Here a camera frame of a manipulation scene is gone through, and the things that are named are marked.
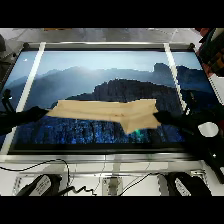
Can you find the beige garment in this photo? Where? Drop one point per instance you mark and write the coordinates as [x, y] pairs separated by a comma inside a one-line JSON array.
[[110, 112]]

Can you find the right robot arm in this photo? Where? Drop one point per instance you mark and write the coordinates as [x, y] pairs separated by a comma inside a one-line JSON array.
[[196, 122]]

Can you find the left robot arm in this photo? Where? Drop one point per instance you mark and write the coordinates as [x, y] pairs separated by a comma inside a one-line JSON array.
[[20, 119]]

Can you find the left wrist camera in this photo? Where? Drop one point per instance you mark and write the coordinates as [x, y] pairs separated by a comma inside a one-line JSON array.
[[6, 100]]

